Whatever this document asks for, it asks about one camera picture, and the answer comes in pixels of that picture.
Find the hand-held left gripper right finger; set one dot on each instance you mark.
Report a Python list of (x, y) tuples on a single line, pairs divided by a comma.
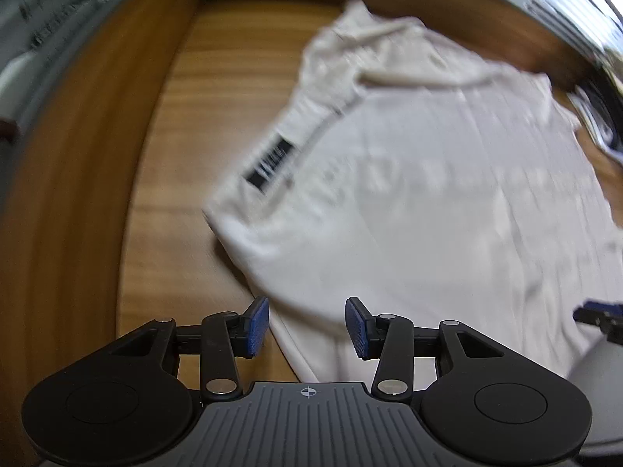
[(355, 326)]

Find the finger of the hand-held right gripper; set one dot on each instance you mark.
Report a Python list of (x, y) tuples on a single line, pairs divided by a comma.
[(606, 306), (601, 322)]

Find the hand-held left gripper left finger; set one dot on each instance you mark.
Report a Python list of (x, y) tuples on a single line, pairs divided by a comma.
[(258, 326)]

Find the off-white t-shirt black label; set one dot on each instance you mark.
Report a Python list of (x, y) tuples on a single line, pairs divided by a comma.
[(413, 204)]

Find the folded white garment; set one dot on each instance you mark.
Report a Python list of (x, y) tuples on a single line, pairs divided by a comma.
[(586, 109)]

